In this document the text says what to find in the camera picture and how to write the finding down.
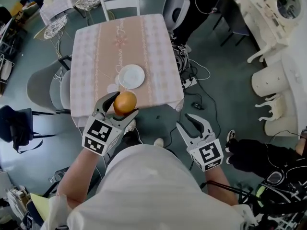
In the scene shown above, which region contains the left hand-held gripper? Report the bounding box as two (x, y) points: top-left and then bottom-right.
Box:
(82, 92), (140, 157)

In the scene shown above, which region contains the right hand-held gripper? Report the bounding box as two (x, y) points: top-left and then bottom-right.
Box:
(176, 113), (224, 172)

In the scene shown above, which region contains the orange fruit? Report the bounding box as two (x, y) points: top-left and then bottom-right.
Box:
(113, 92), (137, 116)

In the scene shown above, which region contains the white plate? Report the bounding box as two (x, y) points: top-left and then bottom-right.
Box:
(118, 64), (146, 90)

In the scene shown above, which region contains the person's right forearm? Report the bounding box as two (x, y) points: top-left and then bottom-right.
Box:
(203, 168), (239, 207)

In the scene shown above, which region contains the person's left forearm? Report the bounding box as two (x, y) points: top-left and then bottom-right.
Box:
(57, 149), (106, 209)

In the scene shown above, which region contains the person's left white shoe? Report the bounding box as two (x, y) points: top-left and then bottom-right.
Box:
(123, 118), (137, 135)

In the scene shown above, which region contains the white power strip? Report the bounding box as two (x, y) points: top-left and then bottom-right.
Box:
(181, 77), (198, 90)

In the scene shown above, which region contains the table with checkered cloth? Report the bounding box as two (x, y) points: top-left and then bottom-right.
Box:
(70, 13), (185, 127)

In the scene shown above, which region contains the black white equipment pile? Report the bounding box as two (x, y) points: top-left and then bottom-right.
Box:
(172, 44), (190, 74)

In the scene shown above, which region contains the grey shell chair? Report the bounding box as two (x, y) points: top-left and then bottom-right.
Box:
(26, 56), (72, 113)

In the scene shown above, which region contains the person's white shirt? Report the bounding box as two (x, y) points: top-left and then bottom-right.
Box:
(43, 144), (259, 230)

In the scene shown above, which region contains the white carved stool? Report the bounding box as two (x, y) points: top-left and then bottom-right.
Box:
(254, 95), (301, 137)

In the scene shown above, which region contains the white round cabinet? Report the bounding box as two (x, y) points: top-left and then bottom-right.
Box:
(251, 61), (292, 98)

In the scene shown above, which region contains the white slatted chair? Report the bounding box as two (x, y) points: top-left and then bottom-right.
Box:
(98, 0), (141, 22)

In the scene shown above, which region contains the white chair with oval hole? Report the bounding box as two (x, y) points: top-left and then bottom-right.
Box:
(162, 0), (190, 31)

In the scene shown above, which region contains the yellow-green chair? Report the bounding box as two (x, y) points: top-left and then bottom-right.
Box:
(29, 192), (52, 223)

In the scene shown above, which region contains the table with patterned cloth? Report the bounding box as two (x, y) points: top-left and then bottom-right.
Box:
(39, 0), (78, 25)

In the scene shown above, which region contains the white dressing table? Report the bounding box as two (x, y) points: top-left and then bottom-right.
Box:
(236, 0), (307, 69)

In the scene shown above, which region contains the black strap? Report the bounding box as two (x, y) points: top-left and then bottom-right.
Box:
(205, 180), (255, 201)

